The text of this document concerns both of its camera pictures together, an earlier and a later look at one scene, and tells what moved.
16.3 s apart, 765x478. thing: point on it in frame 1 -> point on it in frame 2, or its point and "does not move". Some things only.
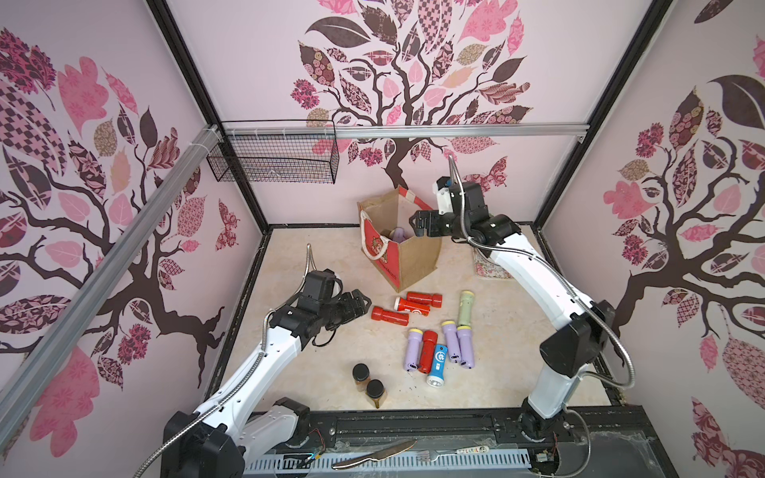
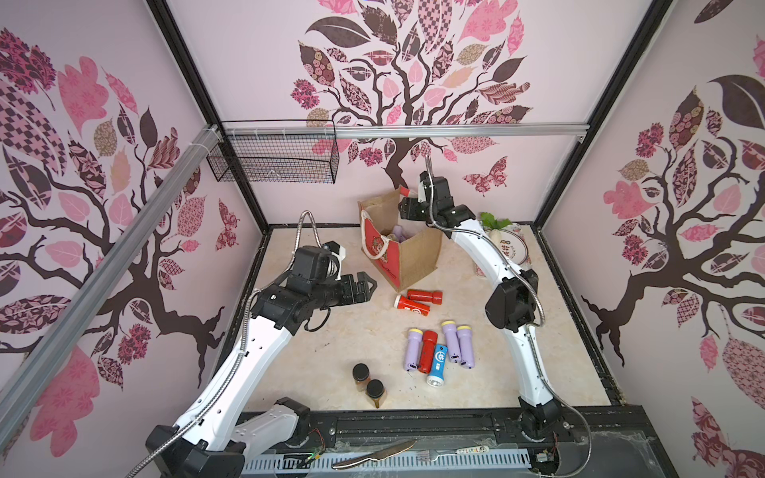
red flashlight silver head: [401, 304] does not move
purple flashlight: [465, 346] does not move
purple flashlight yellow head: [397, 234] does not move
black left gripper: [351, 312] -> [349, 295]
